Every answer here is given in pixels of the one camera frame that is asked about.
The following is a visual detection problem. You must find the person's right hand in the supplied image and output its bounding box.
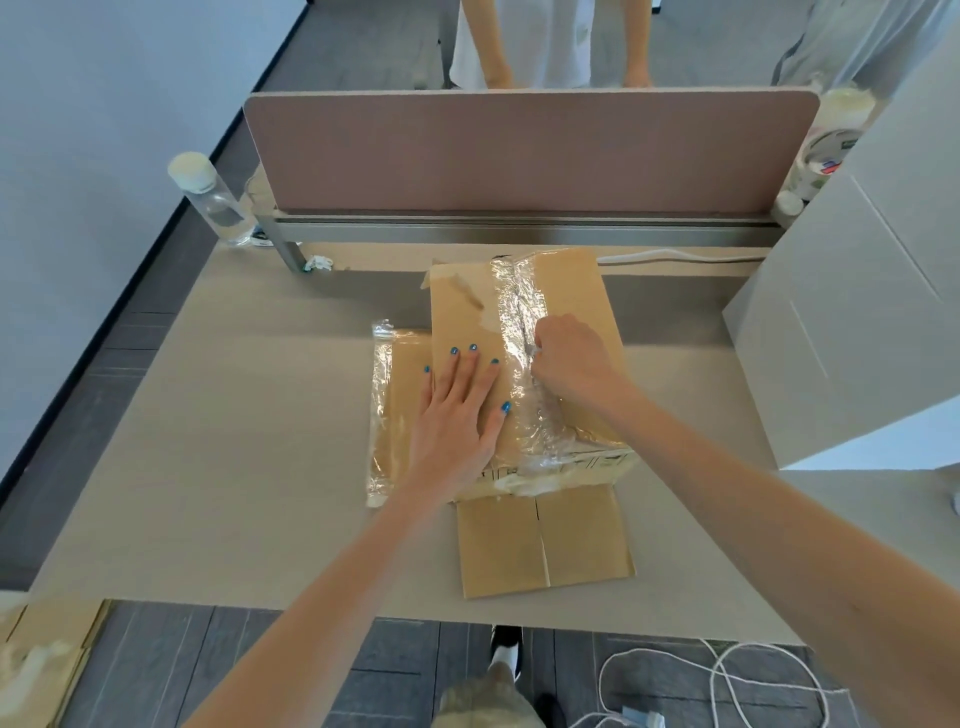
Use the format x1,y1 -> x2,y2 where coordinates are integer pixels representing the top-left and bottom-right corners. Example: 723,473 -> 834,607
530,313 -> 639,418

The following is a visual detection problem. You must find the person's left hand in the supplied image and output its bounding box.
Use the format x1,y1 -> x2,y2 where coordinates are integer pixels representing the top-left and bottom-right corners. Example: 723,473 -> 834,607
408,343 -> 513,500

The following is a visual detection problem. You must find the brown cardboard box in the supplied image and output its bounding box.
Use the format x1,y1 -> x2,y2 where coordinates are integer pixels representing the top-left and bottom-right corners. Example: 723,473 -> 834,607
365,248 -> 639,600
0,592 -> 112,728

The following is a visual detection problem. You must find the white box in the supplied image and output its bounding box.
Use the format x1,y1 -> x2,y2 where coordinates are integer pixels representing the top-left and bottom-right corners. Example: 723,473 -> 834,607
722,296 -> 960,472
753,176 -> 960,429
847,37 -> 960,301

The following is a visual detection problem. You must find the person's left forearm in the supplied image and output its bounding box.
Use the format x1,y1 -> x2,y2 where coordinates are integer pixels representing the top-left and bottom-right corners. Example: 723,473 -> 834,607
183,479 -> 466,728

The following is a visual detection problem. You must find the person's right forearm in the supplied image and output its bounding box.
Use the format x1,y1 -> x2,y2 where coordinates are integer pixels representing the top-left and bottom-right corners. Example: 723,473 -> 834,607
599,389 -> 960,728

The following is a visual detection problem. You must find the mauve desk divider panel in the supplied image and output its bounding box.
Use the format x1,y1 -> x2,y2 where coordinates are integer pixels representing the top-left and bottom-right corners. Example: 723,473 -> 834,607
243,87 -> 821,249

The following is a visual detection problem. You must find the grey metal bar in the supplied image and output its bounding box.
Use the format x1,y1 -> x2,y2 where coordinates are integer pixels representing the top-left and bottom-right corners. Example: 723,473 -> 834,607
251,213 -> 309,273

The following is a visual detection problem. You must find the white tape roll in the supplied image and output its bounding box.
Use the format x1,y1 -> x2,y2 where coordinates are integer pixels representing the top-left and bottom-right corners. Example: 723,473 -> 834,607
791,128 -> 864,200

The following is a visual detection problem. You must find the clear bottle white cap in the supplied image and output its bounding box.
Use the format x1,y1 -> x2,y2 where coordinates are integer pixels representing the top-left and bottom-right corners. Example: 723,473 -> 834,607
167,152 -> 256,247

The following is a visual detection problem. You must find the white plastic tub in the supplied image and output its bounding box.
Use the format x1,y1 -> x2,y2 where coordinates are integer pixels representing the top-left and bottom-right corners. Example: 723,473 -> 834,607
817,86 -> 879,136

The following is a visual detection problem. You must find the white desk cable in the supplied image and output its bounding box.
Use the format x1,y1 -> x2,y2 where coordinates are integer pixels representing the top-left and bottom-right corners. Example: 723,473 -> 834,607
596,249 -> 766,265

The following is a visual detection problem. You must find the white floor cable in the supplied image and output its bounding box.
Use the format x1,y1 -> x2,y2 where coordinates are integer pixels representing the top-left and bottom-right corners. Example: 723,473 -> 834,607
588,638 -> 853,728

